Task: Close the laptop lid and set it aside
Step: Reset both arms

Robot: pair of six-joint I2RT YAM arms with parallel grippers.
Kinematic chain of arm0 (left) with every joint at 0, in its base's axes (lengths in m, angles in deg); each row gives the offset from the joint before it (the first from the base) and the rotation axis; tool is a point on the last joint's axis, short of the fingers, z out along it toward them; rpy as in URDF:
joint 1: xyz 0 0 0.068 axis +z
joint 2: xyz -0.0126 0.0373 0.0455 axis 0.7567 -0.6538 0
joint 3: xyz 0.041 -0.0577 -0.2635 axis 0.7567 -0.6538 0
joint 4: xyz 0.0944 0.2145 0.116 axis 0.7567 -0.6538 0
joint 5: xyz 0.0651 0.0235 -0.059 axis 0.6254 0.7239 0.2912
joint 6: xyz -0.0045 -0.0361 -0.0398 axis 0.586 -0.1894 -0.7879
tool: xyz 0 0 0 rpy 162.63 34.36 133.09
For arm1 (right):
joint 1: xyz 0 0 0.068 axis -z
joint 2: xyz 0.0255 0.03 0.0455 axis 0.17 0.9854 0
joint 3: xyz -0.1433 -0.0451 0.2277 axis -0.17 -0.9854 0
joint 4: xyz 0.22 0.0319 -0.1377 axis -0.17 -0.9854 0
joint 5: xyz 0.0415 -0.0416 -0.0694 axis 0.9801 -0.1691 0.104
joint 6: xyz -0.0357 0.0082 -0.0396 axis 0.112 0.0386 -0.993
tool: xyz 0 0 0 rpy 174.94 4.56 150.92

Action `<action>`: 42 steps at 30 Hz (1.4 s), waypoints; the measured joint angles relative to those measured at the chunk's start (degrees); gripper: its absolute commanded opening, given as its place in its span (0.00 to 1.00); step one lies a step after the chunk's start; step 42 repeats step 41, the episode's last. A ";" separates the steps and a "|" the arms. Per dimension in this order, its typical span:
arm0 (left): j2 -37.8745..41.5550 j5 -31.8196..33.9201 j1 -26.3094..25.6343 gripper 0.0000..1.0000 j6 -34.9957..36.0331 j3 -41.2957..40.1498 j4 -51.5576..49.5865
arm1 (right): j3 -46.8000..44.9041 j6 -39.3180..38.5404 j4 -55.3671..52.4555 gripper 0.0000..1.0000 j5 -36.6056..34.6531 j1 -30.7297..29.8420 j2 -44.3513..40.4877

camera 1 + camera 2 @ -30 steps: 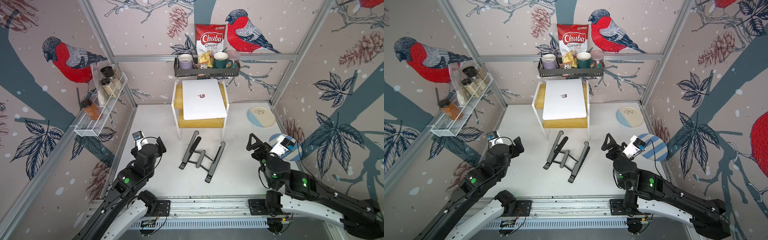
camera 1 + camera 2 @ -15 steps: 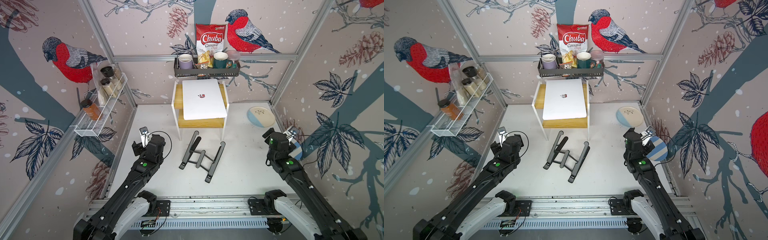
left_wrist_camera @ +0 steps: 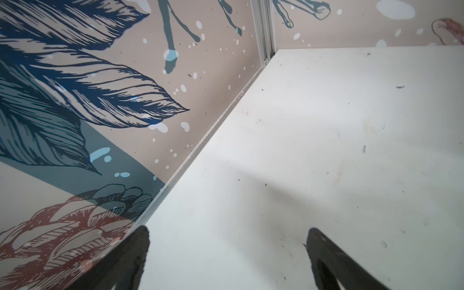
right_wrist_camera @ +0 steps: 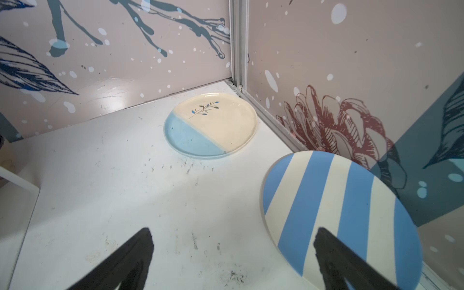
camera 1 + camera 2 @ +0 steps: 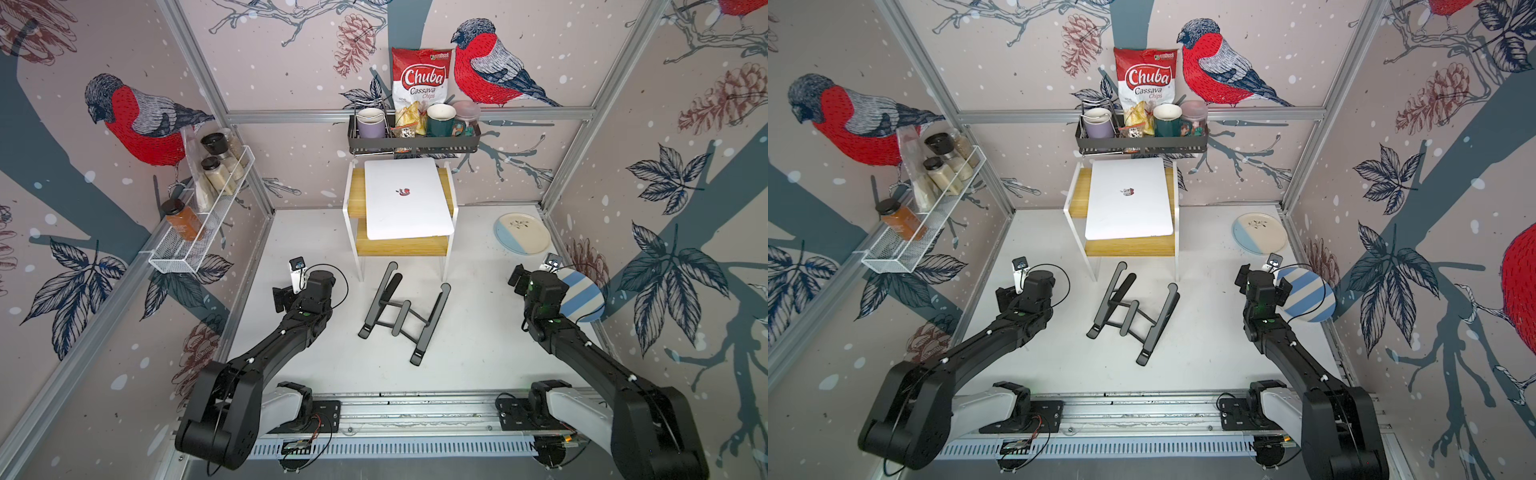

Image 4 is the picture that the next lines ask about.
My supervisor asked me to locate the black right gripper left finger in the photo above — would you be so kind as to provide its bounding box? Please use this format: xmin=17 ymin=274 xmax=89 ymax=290
xmin=70 ymin=227 xmax=154 ymax=290

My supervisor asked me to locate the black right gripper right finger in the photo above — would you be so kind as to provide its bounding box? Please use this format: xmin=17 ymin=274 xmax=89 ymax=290
xmin=314 ymin=227 xmax=398 ymax=290

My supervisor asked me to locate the blue striped plate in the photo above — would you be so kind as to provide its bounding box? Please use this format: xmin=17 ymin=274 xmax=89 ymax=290
xmin=262 ymin=151 xmax=422 ymax=290

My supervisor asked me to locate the cream and blue plate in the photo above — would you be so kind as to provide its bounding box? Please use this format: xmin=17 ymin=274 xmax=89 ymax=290
xmin=164 ymin=93 xmax=258 ymax=159

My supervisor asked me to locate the aluminium frame corner post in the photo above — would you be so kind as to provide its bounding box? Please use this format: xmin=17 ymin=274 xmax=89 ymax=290
xmin=229 ymin=0 xmax=250 ymax=93

